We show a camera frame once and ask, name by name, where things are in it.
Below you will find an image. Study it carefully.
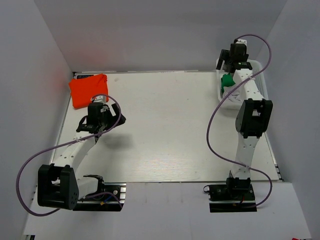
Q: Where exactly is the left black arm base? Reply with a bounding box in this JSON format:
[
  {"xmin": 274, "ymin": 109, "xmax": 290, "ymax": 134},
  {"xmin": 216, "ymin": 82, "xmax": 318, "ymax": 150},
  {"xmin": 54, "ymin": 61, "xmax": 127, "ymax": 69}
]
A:
[{"xmin": 73, "ymin": 183, "xmax": 127, "ymax": 212}]

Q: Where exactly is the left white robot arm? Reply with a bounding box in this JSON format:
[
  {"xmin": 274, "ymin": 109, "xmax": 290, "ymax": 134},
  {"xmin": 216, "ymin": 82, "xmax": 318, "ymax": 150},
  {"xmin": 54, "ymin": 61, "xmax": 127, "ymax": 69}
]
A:
[{"xmin": 37, "ymin": 94, "xmax": 126, "ymax": 210}]

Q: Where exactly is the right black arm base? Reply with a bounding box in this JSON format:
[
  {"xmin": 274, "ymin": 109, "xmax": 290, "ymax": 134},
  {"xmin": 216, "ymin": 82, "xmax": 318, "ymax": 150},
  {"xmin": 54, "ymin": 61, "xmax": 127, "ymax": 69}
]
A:
[{"xmin": 203, "ymin": 184, "xmax": 257, "ymax": 213}]

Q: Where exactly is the crumpled white t-shirt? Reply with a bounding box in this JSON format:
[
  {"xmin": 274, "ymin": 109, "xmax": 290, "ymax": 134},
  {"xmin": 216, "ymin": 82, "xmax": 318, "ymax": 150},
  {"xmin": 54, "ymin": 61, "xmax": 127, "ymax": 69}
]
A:
[{"xmin": 222, "ymin": 86, "xmax": 242, "ymax": 104}]

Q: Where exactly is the green t-shirt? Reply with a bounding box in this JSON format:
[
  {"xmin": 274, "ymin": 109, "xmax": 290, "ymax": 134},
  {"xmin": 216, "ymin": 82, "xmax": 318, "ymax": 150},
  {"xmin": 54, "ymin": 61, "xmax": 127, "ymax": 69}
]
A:
[{"xmin": 220, "ymin": 73, "xmax": 236, "ymax": 93}]

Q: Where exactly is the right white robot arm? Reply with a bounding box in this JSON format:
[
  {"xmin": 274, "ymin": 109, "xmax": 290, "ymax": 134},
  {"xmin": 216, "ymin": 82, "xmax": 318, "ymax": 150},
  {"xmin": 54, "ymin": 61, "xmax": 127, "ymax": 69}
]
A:
[{"xmin": 216, "ymin": 39, "xmax": 273, "ymax": 200}]

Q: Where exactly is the white plastic basket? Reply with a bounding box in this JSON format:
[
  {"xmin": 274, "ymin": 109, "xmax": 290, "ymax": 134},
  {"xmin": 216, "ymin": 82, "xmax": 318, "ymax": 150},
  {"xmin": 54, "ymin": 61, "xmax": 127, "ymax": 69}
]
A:
[{"xmin": 215, "ymin": 59, "xmax": 269, "ymax": 110}]

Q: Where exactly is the folded orange t-shirt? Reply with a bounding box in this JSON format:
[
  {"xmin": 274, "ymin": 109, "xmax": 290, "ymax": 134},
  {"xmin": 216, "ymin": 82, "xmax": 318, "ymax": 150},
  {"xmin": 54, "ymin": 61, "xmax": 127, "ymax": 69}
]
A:
[{"xmin": 68, "ymin": 73, "xmax": 109, "ymax": 109}]

